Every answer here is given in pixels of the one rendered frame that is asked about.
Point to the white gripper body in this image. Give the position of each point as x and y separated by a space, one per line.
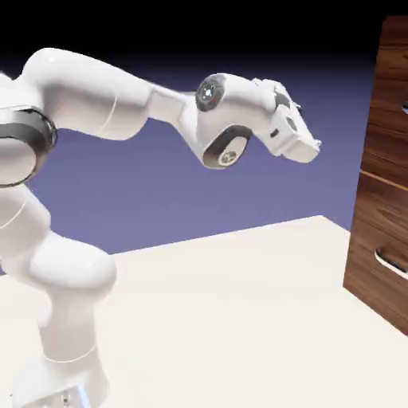
304 145

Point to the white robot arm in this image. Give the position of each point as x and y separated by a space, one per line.
95 95

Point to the dark wood cabinet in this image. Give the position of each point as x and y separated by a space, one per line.
382 207

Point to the short dark wood drawer front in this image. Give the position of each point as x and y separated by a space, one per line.
373 220

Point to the tall dark wood drawer front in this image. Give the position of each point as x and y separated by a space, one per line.
387 79

